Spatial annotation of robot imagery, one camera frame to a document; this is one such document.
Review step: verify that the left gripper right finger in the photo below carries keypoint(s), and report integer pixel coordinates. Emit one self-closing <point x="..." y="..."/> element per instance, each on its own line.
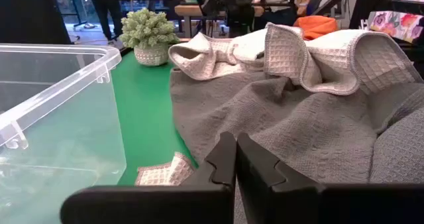
<point x="331" y="207"/>

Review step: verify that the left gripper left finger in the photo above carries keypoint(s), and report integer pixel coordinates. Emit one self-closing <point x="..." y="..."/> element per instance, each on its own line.
<point x="149" y="207"/>

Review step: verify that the light grey waffle towel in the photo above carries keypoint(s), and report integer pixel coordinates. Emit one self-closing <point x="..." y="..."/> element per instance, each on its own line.
<point x="165" y="174"/>
<point x="331" y="61"/>

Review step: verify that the grey plaid towel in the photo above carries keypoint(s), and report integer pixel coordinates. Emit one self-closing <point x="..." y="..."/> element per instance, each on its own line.
<point x="401" y="147"/>

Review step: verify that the dark grey towel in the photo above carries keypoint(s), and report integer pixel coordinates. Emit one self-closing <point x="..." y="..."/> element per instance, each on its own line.
<point x="265" y="118"/>

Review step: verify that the clear plastic bin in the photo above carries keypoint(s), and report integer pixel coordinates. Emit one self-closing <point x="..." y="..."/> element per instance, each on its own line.
<point x="49" y="134"/>

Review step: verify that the orange towel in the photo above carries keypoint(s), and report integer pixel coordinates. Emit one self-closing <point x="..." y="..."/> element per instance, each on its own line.
<point x="316" y="26"/>

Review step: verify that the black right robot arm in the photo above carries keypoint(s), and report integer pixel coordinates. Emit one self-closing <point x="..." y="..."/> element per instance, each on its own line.
<point x="238" y="12"/>

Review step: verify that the green succulent in white pot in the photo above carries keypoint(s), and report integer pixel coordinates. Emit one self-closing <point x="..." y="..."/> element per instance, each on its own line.
<point x="147" y="32"/>

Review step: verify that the floral patterned cloth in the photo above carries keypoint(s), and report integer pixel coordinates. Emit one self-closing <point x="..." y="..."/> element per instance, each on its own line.
<point x="397" y="25"/>

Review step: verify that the wooden table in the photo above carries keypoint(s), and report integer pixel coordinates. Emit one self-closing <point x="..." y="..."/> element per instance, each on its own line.
<point x="185" y="11"/>

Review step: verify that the person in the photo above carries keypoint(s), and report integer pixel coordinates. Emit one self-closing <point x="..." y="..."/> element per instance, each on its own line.
<point x="106" y="8"/>
<point x="303" y="5"/>

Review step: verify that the black room divider panel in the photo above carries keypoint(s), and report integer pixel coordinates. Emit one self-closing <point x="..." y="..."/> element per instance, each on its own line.
<point x="30" y="15"/>

